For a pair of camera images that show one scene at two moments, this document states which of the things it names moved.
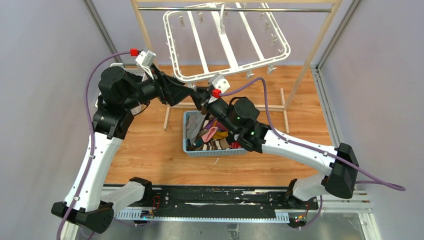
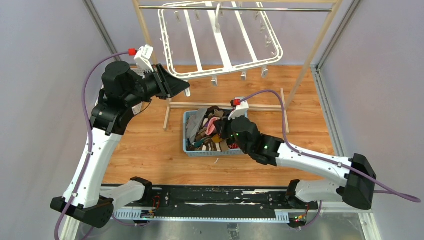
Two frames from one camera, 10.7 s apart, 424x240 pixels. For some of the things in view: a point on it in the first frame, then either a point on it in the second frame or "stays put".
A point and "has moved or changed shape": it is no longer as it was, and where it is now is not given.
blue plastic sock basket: x=205 y=153 stays put
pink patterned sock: x=207 y=136 to x=211 y=125
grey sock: x=193 y=125 stays put
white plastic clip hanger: x=205 y=41 has moved or changed shape
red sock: x=235 y=145 stays put
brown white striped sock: x=215 y=144 stays put
